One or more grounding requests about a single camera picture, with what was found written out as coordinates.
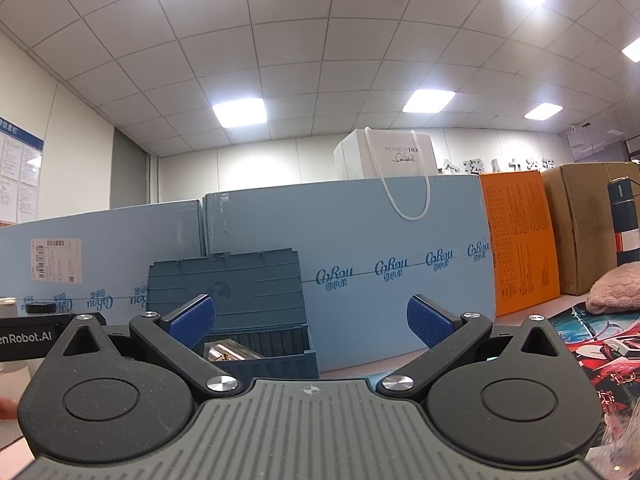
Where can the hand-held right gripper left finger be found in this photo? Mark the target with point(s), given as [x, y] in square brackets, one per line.
[192, 319]

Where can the light blue box with label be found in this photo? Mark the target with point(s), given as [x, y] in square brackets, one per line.
[125, 240]

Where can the person's left hand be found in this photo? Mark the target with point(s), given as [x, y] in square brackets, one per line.
[7, 408]

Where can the pink knitted cloth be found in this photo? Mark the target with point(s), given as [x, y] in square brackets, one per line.
[617, 290]

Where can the security camera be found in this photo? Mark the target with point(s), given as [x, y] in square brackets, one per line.
[577, 127]

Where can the printed desk mat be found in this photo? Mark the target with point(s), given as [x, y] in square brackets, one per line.
[607, 345]

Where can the ceiling light panels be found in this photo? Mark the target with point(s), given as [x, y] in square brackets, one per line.
[239, 110]

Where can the wall notice board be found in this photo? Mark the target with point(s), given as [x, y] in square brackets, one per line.
[17, 170]

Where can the blue-grey plastic storage box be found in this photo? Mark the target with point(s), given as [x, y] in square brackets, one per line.
[250, 285]

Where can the brown cardboard box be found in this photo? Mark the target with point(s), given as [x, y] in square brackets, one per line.
[580, 230]

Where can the dark green bottle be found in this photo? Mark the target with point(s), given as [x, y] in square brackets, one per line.
[625, 225]

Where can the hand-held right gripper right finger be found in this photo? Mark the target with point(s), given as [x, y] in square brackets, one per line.
[430, 322]

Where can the white paper bag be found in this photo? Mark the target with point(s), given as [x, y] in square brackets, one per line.
[385, 155]

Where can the orange cardboard box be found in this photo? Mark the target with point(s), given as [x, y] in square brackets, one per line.
[520, 240]

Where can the light blue cardboard box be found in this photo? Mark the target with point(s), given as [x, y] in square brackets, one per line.
[360, 240]

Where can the clear plastic case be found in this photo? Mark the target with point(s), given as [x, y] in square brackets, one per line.
[232, 351]

